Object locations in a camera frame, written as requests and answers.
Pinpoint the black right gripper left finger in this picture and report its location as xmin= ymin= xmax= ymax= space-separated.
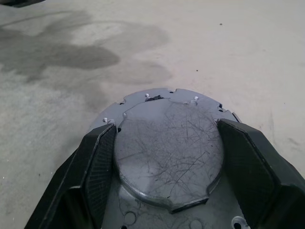
xmin=23 ymin=124 xmax=117 ymax=229

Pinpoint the grey tape roll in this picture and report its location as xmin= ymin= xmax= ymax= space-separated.
xmin=88 ymin=88 xmax=248 ymax=229

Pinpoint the round grey motor lid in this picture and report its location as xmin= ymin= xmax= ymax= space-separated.
xmin=113 ymin=97 xmax=225 ymax=215

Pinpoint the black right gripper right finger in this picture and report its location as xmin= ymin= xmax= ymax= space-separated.
xmin=217 ymin=118 xmax=305 ymax=229

